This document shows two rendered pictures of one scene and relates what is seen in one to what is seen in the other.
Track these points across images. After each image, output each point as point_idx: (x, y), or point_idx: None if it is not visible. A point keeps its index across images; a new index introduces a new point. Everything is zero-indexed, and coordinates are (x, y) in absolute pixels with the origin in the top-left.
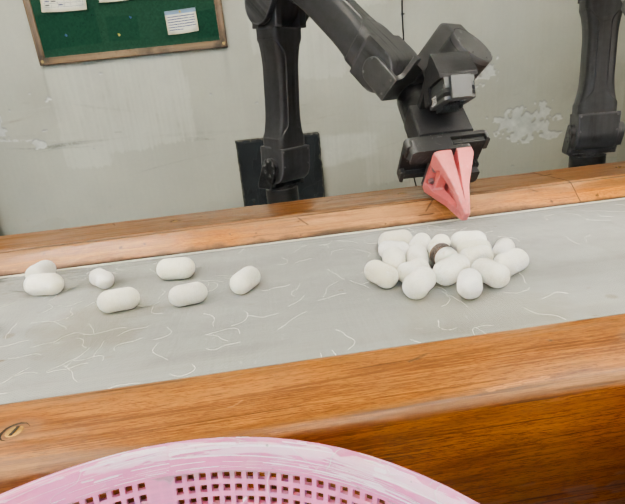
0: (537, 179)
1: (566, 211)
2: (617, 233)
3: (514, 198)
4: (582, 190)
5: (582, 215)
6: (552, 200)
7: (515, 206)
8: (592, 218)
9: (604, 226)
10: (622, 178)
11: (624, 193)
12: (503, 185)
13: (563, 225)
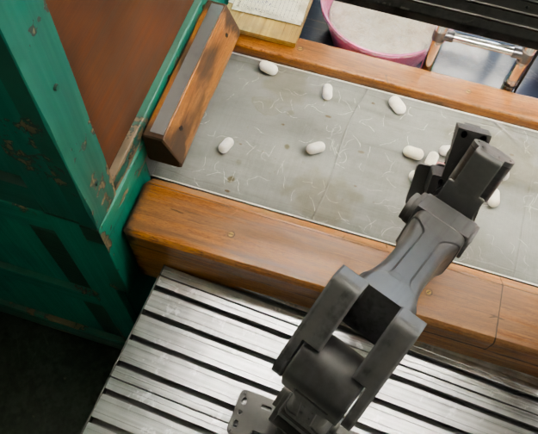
0: (516, 308)
1: (522, 269)
2: (535, 220)
3: None
4: (495, 278)
5: (522, 256)
6: (522, 284)
7: None
8: (522, 247)
9: (531, 232)
10: (458, 269)
11: (461, 266)
12: None
13: None
